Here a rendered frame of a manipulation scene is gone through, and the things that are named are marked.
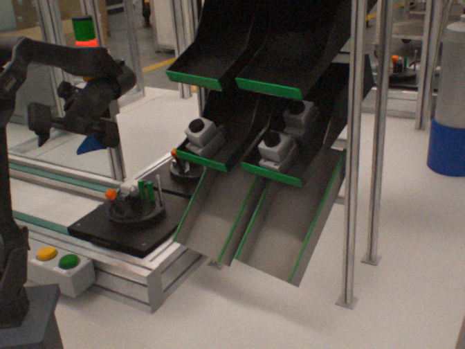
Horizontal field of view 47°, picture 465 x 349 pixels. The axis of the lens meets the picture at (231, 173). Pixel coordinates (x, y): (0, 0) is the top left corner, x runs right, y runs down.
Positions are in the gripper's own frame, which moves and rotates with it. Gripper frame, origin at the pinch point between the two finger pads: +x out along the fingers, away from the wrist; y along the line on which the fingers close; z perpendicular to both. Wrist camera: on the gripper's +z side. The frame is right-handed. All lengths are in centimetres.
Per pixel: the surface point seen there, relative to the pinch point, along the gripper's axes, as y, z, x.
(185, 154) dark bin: -15.8, -12.4, -18.0
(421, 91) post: -124, 36, -25
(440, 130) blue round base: -103, 7, -32
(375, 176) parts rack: -56, -19, -32
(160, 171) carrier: -37.4, 12.3, 19.5
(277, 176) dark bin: -23.7, -24.9, -32.0
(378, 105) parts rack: -48, -10, -44
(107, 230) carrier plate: -16.2, -11.0, 15.9
